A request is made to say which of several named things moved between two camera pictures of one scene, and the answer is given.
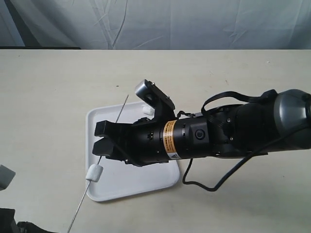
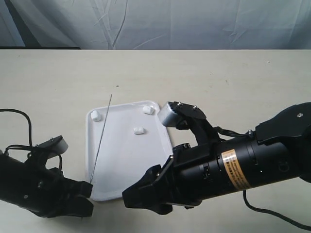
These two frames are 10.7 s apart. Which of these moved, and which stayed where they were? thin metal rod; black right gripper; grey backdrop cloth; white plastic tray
Moved: black right gripper; thin metal rod
Stayed: grey backdrop cloth; white plastic tray
